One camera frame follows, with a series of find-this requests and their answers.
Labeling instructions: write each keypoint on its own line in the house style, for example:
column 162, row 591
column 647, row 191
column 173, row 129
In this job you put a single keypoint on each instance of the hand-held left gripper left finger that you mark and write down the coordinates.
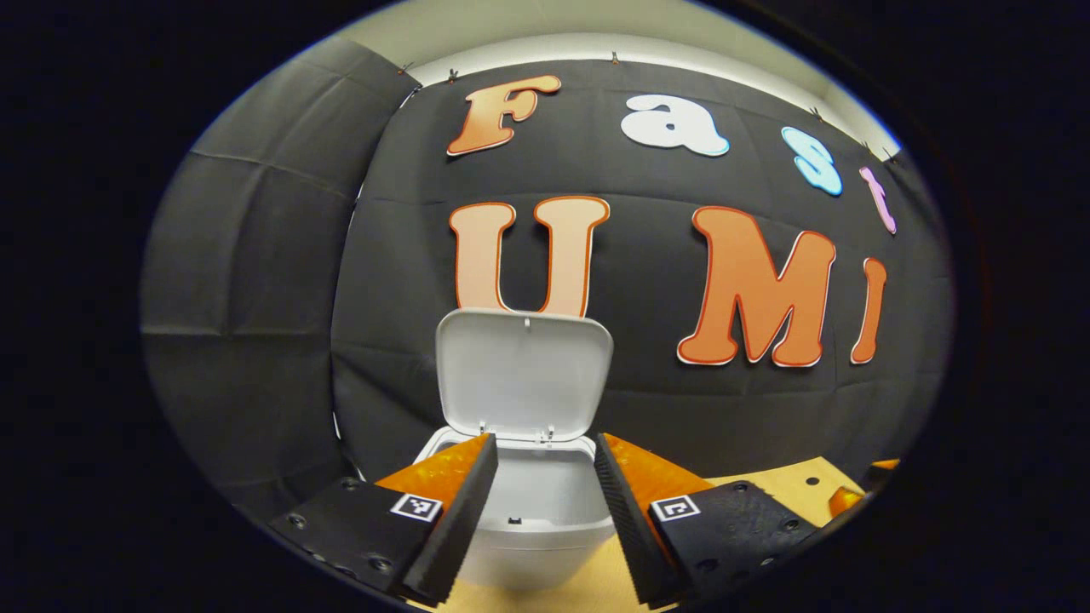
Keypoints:
column 451, row 528

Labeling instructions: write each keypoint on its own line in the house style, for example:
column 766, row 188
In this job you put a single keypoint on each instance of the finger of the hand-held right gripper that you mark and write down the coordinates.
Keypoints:
column 886, row 465
column 845, row 501

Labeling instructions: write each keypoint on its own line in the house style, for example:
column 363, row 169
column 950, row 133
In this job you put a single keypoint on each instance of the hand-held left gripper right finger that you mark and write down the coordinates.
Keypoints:
column 630, row 528

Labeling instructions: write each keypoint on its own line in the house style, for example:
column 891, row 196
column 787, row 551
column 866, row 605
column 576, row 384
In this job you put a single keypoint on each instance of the white desktop garbage bin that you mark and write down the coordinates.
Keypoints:
column 524, row 375

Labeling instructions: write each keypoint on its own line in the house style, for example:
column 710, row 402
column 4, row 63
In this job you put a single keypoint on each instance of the wooden desktop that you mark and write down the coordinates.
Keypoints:
column 783, row 471

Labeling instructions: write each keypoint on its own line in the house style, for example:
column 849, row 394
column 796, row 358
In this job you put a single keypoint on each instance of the black backdrop cloth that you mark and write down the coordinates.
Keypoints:
column 664, row 409

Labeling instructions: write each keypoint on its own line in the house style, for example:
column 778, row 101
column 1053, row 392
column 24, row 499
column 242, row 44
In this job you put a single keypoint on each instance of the dark grey side cloth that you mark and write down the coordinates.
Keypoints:
column 247, row 298

